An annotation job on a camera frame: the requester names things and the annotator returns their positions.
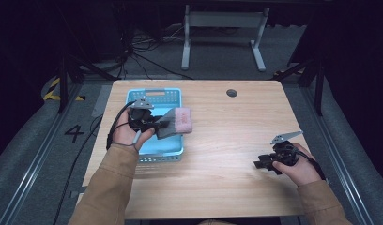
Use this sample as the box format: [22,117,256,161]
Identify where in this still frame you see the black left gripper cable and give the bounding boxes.
[105,100,141,154]

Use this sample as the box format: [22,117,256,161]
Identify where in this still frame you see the tangle of black floor cables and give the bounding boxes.
[115,22,194,81]

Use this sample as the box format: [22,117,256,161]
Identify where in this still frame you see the grey metal table frame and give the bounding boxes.
[180,4,271,72]

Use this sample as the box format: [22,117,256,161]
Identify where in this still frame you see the person's left hand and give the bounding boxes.
[113,107,156,153]

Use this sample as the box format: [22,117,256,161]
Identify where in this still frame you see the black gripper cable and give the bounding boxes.
[105,100,141,154]
[292,145,328,182]

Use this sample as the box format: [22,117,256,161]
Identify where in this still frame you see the light blue plastic basket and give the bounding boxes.
[126,87,185,164]

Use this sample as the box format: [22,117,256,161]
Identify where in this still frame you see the metal floor rail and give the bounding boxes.
[0,83,84,225]
[300,85,374,225]

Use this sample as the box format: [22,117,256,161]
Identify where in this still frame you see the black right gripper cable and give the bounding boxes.
[292,145,328,182]

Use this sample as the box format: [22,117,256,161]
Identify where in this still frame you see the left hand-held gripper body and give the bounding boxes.
[128,97,156,132]

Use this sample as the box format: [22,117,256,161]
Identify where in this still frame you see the person's right hand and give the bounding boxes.
[272,143,322,188]

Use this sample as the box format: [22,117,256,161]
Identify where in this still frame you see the grey pink glove red label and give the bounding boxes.
[161,106,193,135]

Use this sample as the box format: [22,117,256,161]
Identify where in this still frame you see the black stand legs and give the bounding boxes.
[273,57,326,117]
[55,54,119,114]

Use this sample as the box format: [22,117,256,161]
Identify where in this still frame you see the grey floor tape strip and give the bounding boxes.
[91,84,113,119]

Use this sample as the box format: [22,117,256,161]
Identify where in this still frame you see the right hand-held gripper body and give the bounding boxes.
[269,130,304,176]

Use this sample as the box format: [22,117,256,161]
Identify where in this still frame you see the grey metal table bracket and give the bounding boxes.
[69,186,89,200]

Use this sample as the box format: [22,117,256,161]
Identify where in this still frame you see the thin black floor cable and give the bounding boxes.
[53,113,104,225]

